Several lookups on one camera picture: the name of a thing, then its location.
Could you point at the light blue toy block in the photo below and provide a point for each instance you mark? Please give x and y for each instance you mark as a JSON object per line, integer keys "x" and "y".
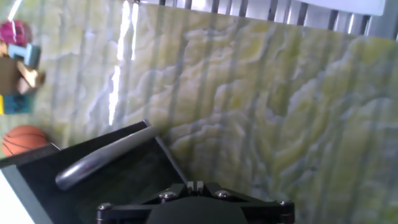
{"x": 26, "y": 54}

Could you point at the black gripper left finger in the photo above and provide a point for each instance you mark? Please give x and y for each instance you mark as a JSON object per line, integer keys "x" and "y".
{"x": 130, "y": 213}

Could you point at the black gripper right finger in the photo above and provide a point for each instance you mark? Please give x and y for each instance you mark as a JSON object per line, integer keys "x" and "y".
{"x": 267, "y": 213}

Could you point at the brown toy block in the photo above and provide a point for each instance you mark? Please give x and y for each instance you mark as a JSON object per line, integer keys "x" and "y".
{"x": 7, "y": 76}

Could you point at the pink toy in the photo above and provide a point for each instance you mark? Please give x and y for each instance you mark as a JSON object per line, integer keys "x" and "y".
{"x": 14, "y": 32}

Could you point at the white printed paper sheet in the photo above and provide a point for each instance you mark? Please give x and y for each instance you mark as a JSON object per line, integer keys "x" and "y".
{"x": 342, "y": 5}

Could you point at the orange toy basketball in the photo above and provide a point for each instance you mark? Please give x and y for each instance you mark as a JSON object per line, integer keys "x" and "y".
{"x": 23, "y": 138}

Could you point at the dark blue toy block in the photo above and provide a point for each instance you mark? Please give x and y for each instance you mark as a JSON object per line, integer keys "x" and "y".
{"x": 17, "y": 104}

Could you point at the green marble pattern mat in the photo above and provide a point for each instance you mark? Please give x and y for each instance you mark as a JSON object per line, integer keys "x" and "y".
{"x": 248, "y": 109}

